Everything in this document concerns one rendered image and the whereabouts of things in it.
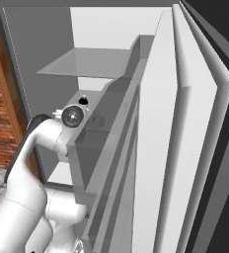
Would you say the small grey door bin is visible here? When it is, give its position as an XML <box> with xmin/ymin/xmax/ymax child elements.
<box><xmin>113</xmin><ymin>34</ymin><xmax>156</xmax><ymax>87</ymax></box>

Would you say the large grey door bin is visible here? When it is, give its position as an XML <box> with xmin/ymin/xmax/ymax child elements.
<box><xmin>66</xmin><ymin>77</ymin><xmax>141</xmax><ymax>200</ymax></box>

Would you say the white fridge door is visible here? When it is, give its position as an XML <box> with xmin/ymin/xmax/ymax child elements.
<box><xmin>66</xmin><ymin>0</ymin><xmax>229</xmax><ymax>253</ymax></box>

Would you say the glass fridge shelf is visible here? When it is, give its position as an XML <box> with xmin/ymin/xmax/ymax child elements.
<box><xmin>36</xmin><ymin>46</ymin><xmax>134</xmax><ymax>80</ymax></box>

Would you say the grey fridge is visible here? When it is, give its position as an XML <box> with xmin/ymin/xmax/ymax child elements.
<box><xmin>0</xmin><ymin>0</ymin><xmax>182</xmax><ymax>192</ymax></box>

